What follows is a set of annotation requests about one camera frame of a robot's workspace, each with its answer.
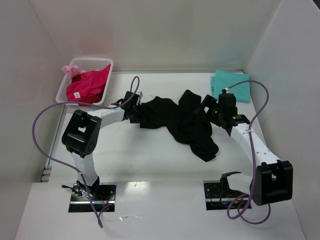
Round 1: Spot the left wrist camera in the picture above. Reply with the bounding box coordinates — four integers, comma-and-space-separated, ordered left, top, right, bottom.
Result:
136, 91, 143, 98

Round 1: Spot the magenta t shirt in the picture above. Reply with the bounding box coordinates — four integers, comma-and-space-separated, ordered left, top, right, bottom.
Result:
66, 64, 111, 104

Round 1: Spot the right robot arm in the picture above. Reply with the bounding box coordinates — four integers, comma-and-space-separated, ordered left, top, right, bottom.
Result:
198, 90, 293, 206

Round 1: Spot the folded teal t shirt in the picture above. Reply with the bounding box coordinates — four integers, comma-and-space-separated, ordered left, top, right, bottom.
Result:
210, 69, 251, 103

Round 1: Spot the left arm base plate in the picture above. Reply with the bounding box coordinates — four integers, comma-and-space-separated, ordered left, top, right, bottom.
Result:
68, 183, 117, 213

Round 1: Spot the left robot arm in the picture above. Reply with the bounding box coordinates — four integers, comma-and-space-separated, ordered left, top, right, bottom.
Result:
62, 91, 143, 198

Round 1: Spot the white plastic basket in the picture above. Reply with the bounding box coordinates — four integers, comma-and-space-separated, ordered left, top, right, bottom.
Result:
55, 57, 114, 106

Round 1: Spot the black t shirt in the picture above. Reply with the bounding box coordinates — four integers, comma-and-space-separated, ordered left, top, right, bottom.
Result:
140, 90, 219, 162

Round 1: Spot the pink cloth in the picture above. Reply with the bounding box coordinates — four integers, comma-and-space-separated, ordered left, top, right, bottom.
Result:
61, 65, 82, 79

